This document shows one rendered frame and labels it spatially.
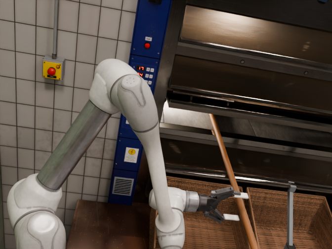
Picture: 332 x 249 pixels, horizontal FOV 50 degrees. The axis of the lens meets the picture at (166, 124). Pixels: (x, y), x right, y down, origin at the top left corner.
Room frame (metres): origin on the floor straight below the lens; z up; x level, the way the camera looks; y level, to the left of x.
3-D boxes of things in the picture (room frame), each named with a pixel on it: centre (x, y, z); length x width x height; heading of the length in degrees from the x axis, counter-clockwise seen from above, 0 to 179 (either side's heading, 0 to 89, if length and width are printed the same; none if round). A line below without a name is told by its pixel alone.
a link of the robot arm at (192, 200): (1.21, -0.18, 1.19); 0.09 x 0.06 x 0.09; 10
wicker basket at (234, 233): (1.58, -0.32, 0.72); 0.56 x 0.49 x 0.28; 98
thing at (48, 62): (1.66, 0.62, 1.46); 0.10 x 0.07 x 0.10; 99
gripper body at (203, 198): (1.22, -0.25, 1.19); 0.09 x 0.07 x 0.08; 100
